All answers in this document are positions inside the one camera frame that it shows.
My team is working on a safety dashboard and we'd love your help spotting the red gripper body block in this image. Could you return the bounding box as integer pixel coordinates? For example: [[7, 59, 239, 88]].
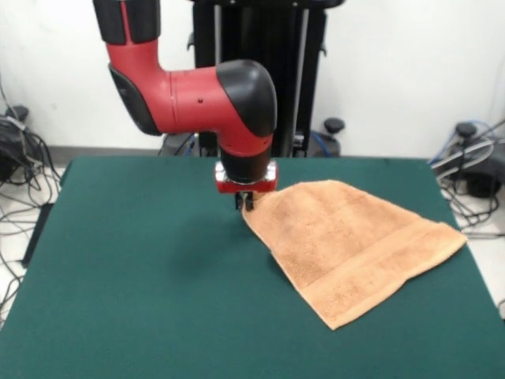
[[215, 160, 280, 196]]

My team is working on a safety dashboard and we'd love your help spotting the tan terry towel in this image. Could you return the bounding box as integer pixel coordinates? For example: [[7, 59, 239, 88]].
[[241, 179, 469, 332]]

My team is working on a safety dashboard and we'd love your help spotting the dark green table cloth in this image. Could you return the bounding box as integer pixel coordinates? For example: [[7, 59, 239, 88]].
[[0, 156, 505, 379]]

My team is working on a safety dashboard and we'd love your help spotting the grey stand base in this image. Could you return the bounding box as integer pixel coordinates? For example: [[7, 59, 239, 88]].
[[0, 104, 32, 182], [453, 121, 505, 198]]

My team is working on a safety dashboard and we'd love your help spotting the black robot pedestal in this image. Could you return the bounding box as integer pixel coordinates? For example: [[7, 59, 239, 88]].
[[159, 0, 346, 159]]

